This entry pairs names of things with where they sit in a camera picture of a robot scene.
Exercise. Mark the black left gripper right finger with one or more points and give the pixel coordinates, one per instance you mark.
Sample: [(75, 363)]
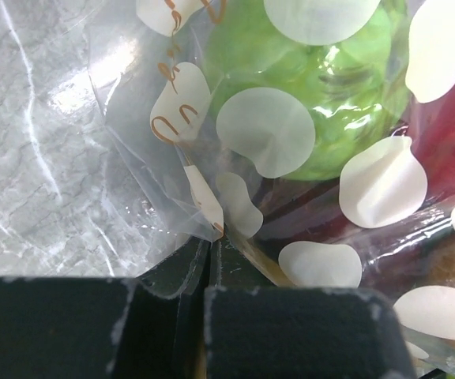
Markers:
[(254, 329)]

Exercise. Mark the dark purple fake plum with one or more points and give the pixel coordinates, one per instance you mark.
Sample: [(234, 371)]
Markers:
[(309, 211)]

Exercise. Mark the clear polka dot zip bag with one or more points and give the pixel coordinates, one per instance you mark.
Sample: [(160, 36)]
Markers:
[(146, 68)]

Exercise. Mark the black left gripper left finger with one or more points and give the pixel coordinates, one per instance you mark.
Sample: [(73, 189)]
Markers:
[(105, 327)]

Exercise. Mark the light green fake lime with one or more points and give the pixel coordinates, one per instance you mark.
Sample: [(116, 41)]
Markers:
[(299, 111)]

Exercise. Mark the red fake fruit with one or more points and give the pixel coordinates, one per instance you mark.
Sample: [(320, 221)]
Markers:
[(432, 130)]

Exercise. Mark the brown fake kiwi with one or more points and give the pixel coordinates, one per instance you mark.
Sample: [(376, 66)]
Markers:
[(431, 263)]

